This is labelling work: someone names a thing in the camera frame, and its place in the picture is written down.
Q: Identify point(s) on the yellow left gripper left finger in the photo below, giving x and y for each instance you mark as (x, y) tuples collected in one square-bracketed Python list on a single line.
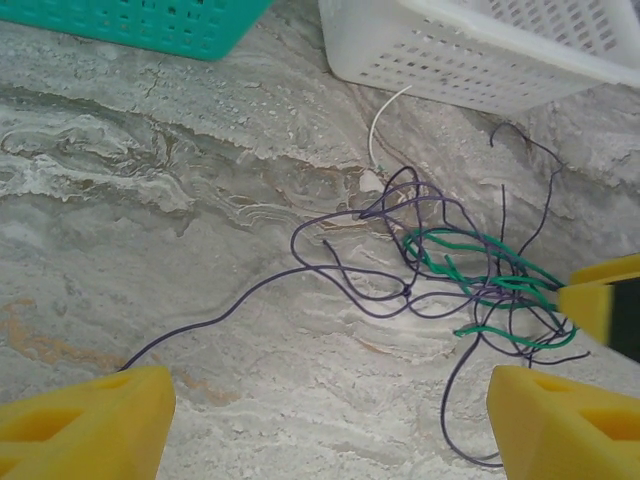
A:
[(100, 430)]

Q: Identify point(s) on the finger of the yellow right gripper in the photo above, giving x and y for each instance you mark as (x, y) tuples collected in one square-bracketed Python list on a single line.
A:
[(585, 310), (615, 270)]

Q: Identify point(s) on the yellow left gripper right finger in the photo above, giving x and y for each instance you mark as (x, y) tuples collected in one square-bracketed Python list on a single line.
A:
[(550, 430)]

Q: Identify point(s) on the white perforated plastic basket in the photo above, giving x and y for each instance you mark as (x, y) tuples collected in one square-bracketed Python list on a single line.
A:
[(475, 55)]

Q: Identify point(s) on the teal perforated plastic basket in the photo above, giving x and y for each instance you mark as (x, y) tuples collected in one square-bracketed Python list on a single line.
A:
[(150, 25)]

